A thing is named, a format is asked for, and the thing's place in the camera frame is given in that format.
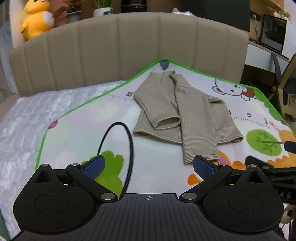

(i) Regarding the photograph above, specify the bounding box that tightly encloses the grey potted plant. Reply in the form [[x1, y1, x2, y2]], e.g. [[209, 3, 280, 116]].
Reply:
[[54, 0, 85, 24]]

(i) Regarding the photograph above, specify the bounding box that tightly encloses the black cable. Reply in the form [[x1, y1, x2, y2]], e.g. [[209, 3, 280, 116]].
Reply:
[[97, 122, 135, 200]]

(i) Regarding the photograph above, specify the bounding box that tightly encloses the beige padded headboard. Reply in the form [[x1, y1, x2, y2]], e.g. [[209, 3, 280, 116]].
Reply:
[[9, 11, 249, 98]]

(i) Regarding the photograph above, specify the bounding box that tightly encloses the cartoon printed play mat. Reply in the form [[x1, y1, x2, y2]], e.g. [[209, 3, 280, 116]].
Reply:
[[34, 58, 296, 197]]

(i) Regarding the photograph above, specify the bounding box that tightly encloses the black picture frame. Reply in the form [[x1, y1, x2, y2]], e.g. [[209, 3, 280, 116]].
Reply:
[[261, 14, 287, 54]]

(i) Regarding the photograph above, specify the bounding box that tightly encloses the white desk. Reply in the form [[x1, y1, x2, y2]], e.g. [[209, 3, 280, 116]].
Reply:
[[245, 42, 296, 73]]

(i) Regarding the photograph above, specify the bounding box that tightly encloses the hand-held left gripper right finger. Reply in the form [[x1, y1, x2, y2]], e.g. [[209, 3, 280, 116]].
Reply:
[[179, 155, 266, 204]]

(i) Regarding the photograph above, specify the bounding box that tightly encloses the yellow plush toy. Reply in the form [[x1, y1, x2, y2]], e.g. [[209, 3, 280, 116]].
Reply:
[[20, 0, 56, 40]]

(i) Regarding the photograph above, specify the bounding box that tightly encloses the white quilted mattress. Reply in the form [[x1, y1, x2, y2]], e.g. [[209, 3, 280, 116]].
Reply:
[[0, 80, 127, 241]]

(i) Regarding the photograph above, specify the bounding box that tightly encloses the grey curtain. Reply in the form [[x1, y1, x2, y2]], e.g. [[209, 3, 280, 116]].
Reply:
[[0, 21, 19, 95]]

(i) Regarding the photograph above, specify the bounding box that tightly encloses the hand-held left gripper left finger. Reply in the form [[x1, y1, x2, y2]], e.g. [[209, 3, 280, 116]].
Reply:
[[34, 155, 118, 203]]

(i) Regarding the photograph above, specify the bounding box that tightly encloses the black cylinder speaker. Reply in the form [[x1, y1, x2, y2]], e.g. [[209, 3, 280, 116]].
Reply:
[[121, 0, 147, 13]]

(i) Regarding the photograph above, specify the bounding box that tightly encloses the black and tan chair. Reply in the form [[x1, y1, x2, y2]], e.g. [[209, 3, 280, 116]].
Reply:
[[270, 54, 296, 121]]

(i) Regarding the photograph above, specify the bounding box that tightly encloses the beige ribbed sweater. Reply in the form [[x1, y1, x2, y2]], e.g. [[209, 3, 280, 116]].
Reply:
[[132, 71, 244, 165]]

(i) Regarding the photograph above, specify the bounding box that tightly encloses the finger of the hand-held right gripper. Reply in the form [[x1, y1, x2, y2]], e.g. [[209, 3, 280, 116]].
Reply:
[[245, 156, 277, 172], [284, 140, 296, 154]]

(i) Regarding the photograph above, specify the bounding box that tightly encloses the dark monitor screen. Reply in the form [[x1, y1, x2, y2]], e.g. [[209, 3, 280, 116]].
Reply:
[[179, 0, 251, 32]]

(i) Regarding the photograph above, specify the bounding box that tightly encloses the white potted plant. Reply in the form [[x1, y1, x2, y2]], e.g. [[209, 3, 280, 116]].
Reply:
[[92, 0, 114, 17]]

